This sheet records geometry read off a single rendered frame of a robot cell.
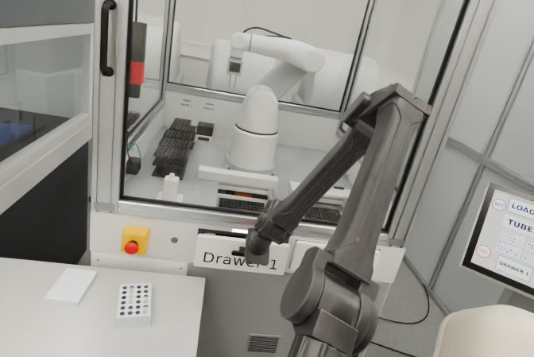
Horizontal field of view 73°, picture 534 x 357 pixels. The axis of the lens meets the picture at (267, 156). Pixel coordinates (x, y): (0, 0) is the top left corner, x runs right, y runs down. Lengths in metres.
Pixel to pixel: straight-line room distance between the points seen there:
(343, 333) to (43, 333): 0.82
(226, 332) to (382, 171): 1.02
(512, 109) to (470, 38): 1.39
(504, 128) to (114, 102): 2.13
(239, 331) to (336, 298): 0.99
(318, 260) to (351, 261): 0.05
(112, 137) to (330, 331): 0.82
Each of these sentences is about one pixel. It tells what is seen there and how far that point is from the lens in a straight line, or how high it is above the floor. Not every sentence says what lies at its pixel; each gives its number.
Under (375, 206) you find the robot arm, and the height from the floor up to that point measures 1.35.
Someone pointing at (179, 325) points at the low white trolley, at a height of 0.76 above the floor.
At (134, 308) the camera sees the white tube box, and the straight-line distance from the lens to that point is 1.10.
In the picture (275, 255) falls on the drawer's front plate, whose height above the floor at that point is 0.89.
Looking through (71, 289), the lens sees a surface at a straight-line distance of 1.20.
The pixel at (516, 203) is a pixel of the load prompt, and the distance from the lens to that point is 1.45.
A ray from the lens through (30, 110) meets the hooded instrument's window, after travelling 1.60.
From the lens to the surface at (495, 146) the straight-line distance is 2.56.
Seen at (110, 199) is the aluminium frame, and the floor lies 0.99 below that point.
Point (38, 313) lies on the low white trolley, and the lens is 1.18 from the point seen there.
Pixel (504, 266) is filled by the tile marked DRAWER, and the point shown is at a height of 1.00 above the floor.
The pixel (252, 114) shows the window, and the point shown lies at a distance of 1.04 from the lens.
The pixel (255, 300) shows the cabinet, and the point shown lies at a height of 0.67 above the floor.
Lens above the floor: 1.57
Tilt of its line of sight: 20 degrees down
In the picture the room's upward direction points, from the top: 11 degrees clockwise
